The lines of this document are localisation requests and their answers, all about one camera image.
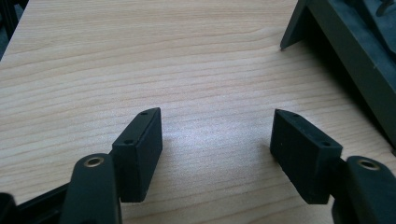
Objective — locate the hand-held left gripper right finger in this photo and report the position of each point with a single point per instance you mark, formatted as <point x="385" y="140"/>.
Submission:
<point x="306" y="161"/>

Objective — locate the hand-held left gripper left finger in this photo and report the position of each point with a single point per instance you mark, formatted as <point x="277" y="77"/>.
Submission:
<point x="137" y="161"/>

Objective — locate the dark green plastic rack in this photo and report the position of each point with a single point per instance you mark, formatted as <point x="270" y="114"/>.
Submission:
<point x="358" y="40"/>

